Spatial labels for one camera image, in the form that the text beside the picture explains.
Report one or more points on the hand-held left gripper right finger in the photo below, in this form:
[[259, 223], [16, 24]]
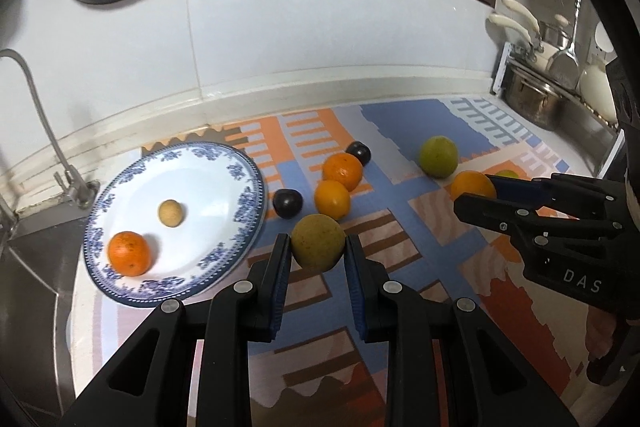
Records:
[[356, 279]]

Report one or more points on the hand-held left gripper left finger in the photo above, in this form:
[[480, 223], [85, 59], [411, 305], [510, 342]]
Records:
[[282, 269]]

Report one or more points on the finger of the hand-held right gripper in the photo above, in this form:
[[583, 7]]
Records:
[[517, 189], [492, 212]]

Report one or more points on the orange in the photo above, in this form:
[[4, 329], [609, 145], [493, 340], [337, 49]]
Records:
[[129, 253], [342, 170], [470, 184], [332, 199]]

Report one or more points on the large yellow-green pear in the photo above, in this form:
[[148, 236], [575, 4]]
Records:
[[318, 242]]

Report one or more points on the dark purple plum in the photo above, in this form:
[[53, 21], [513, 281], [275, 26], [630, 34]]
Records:
[[287, 204], [359, 152]]

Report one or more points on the green round fruit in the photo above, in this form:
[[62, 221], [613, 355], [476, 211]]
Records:
[[507, 174], [438, 156]]

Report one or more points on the blue patterned white plate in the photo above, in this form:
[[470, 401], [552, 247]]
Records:
[[210, 187]]

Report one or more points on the colourful patterned table mat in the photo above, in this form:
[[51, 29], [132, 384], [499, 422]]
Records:
[[400, 207]]

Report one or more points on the stainless dish rack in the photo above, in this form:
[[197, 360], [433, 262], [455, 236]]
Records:
[[595, 142]]

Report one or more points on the small beige round fruit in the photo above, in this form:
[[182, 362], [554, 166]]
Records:
[[170, 213]]

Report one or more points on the metal spatula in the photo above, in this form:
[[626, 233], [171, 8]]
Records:
[[565, 64]]

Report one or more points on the stainless steel sink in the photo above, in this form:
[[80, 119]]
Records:
[[30, 287]]

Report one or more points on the thin gooseneck steel faucet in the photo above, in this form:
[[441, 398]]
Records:
[[40, 107]]

